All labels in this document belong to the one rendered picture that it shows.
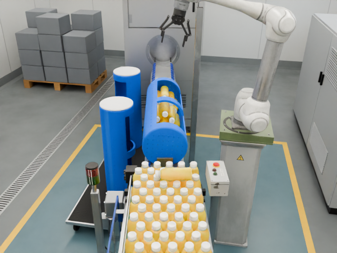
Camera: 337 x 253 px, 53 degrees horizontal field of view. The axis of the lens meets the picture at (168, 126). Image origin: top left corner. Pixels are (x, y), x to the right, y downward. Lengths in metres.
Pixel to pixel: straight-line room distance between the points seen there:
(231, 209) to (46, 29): 4.14
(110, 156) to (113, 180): 0.25
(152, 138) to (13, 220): 1.79
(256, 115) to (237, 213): 0.95
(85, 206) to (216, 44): 4.94
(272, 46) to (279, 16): 0.18
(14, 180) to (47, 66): 2.58
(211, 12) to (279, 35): 5.11
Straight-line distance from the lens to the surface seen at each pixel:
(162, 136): 2.09
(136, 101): 3.63
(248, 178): 2.61
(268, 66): 2.14
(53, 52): 5.88
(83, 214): 3.11
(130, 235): 1.57
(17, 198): 3.71
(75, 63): 5.77
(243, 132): 2.41
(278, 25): 2.03
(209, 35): 7.22
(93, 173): 1.70
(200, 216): 1.71
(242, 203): 2.76
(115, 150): 2.93
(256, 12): 2.20
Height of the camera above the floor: 2.21
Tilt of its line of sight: 28 degrees down
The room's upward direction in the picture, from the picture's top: 1 degrees clockwise
